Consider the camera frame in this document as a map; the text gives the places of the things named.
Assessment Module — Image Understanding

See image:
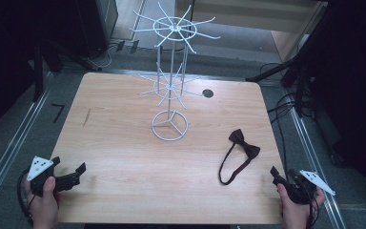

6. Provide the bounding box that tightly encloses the dark maroon bow tie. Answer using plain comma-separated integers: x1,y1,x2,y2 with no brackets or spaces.
218,128,262,186

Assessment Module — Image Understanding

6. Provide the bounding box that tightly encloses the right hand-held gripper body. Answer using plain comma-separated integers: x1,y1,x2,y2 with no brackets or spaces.
273,169,336,205

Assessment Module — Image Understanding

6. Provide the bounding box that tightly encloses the black metal stand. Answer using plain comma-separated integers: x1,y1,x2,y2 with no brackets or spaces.
31,31,103,103
245,37,314,118

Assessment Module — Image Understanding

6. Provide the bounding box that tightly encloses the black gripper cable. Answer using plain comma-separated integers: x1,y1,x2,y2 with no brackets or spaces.
16,169,35,227
307,190,320,229

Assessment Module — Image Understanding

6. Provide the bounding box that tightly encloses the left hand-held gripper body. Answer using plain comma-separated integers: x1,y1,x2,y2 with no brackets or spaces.
27,156,81,197

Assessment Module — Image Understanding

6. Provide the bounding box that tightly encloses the white wire display rack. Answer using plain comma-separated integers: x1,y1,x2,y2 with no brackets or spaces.
129,1,222,143

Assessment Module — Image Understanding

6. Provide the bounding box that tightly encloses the person's right hand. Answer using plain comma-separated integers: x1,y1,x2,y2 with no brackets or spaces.
277,183,326,229

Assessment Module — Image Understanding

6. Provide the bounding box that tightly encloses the white floor cable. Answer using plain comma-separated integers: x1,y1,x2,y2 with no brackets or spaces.
87,44,119,70

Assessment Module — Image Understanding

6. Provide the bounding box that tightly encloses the black floor cable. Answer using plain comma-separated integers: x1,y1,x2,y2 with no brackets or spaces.
266,91,303,179

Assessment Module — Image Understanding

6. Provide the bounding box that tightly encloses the person's left hand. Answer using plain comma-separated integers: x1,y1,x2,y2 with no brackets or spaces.
25,176,61,229

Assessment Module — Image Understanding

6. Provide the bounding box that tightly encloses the metal floor rail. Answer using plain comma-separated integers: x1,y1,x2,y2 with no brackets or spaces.
284,94,348,229
0,71,55,221

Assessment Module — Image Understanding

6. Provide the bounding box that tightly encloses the dark cabinet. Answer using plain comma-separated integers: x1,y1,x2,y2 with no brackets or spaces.
75,0,119,59

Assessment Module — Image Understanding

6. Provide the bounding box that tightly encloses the beige wooden cabinet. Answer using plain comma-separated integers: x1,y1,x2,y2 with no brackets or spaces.
174,0,329,64

